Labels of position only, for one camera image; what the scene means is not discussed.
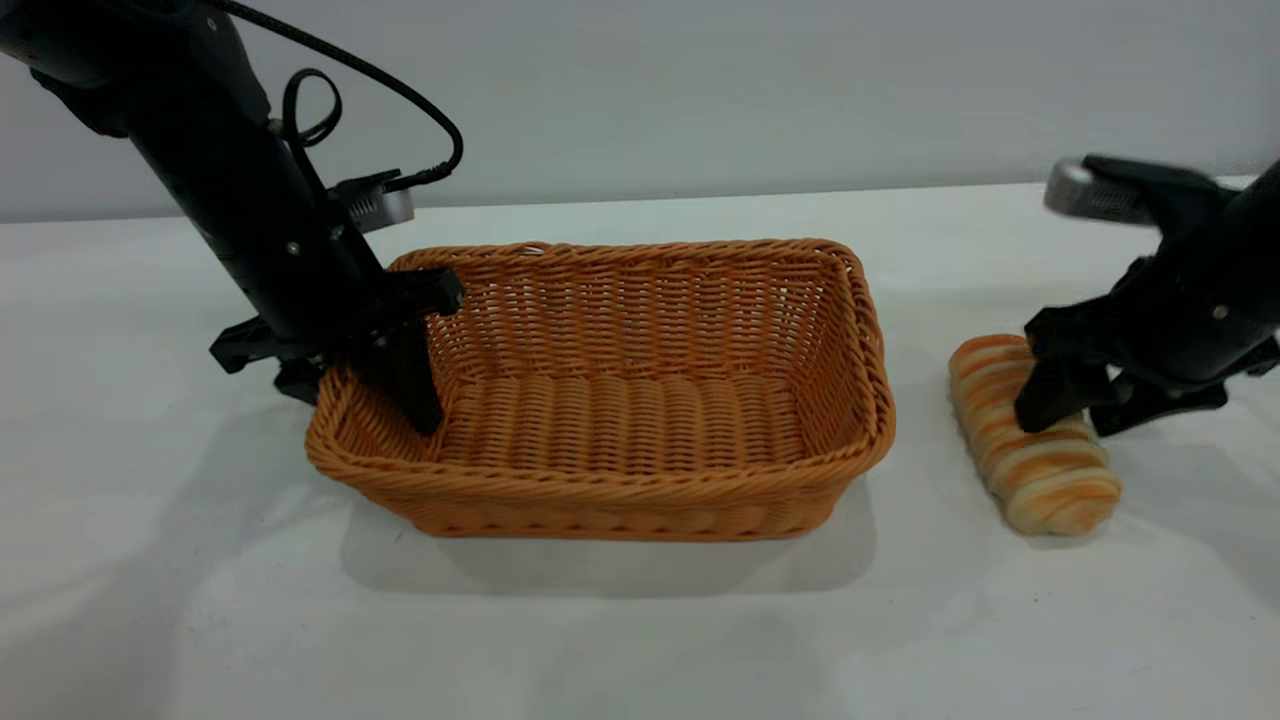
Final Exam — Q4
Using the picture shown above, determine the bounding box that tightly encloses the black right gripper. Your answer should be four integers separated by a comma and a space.
1014, 160, 1280, 439

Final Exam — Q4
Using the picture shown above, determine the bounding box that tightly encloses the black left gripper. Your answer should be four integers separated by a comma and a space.
128, 108, 467, 437

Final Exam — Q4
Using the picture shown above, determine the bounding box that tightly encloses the striped swirl bread roll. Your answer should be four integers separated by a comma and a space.
948, 334, 1123, 537

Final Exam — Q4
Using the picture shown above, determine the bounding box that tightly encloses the orange woven wicker basket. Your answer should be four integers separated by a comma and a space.
305, 238, 897, 542

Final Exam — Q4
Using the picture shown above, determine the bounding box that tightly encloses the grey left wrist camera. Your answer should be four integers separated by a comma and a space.
333, 169, 417, 234

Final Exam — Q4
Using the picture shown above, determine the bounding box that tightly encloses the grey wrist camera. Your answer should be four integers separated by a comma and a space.
1044, 154, 1243, 237
333, 169, 417, 234

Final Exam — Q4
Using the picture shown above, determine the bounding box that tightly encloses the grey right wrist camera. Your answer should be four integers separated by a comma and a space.
1044, 154, 1243, 237

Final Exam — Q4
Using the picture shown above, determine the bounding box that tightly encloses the black camera cable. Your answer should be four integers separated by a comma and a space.
200, 0, 466, 196

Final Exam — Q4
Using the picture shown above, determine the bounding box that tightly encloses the black looped cable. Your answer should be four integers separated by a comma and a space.
282, 67, 344, 148

